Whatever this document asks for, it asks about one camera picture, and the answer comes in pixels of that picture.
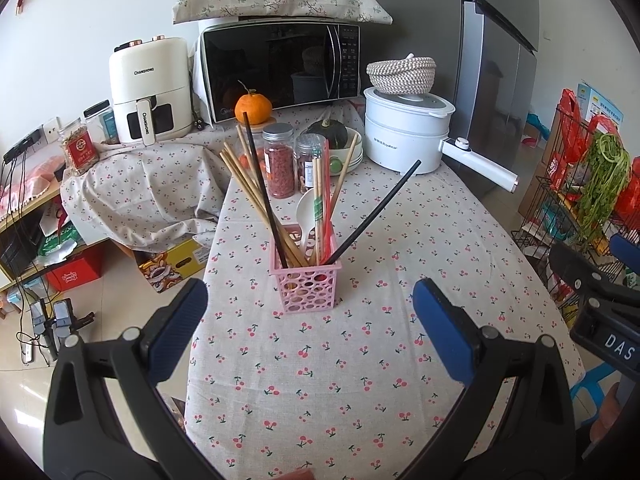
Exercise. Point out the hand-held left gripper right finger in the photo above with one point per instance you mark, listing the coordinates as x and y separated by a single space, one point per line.
445 335

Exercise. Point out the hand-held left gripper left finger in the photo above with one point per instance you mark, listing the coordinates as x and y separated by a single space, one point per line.
175 330

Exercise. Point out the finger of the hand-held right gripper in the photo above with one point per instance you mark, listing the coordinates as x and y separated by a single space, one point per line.
575 265
625 252

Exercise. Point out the pink perforated utensil holder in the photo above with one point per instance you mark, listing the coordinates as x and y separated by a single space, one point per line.
307 287

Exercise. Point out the red translucent chopstick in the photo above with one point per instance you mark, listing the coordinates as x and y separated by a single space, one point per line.
329 220

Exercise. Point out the white plastic spoon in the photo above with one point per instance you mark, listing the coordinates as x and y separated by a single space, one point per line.
304 212

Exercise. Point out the packaged chopsticks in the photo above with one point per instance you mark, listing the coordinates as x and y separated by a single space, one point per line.
325 185

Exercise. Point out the person's right hand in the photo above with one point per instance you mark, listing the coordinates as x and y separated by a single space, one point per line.
614 402

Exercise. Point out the blue plastic stool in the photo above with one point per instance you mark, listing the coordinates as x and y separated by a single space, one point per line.
592 380

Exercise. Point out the red plastic bag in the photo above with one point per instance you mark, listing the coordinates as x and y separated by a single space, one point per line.
627 195
602 125
565 130

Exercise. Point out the yellow lion print carton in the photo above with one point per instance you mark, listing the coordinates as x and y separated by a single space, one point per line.
172 265

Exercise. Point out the bunch of leafy greens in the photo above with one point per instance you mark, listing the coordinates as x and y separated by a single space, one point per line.
602 180

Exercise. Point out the cherry print tablecloth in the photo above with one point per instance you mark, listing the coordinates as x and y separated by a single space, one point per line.
350 360

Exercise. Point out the grey handheld device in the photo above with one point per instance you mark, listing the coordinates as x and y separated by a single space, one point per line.
64 317
37 317

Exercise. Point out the red cardboard box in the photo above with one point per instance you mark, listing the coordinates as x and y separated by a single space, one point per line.
75 272

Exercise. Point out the teal plastic bag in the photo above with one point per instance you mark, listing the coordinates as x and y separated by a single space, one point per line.
536 125

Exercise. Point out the green packet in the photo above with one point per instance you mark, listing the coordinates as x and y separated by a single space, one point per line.
57 242

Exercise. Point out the cherry print draped cloth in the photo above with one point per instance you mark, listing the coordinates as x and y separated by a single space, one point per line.
150 185

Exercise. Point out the blue and yellow box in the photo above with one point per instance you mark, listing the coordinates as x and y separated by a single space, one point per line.
600 102

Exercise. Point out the wooden side shelf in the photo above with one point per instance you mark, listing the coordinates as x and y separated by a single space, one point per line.
20 220

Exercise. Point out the goji berry jar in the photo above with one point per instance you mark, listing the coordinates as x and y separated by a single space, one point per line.
279 165

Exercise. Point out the white bowl stack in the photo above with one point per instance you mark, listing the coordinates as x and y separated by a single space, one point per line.
352 155

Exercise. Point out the small green round object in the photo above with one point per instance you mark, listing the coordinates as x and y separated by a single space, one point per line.
334 165

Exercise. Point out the red label snack jar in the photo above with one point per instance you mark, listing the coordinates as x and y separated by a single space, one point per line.
79 150

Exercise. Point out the pink lace cloth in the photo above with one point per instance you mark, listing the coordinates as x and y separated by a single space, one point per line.
35 180

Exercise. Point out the black power plug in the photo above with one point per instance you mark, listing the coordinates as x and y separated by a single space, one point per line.
200 124

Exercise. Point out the white electric cooking pot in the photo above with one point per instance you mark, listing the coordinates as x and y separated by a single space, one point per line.
400 130

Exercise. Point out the labelled dried fruit jar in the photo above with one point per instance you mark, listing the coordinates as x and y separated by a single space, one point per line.
306 160

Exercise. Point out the clear container with teal contents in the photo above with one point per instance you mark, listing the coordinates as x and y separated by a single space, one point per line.
105 122

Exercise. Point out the glass jar with bamboo lid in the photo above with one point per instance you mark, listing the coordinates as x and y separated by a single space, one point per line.
262 125

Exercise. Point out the dark green squash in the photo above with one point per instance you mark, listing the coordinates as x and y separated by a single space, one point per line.
327 135

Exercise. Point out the mandarin orange with stem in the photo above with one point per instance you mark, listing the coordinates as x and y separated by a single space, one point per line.
253 107

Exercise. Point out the black power strip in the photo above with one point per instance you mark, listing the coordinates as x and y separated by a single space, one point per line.
22 144

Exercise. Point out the white air fryer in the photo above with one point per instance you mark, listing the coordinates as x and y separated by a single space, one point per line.
150 80

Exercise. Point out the grey refrigerator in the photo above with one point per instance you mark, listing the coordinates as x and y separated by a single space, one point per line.
450 35

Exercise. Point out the black microwave oven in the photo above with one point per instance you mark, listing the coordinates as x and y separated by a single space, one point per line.
270 70

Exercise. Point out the white wall socket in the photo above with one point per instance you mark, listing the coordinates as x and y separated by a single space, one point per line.
52 129

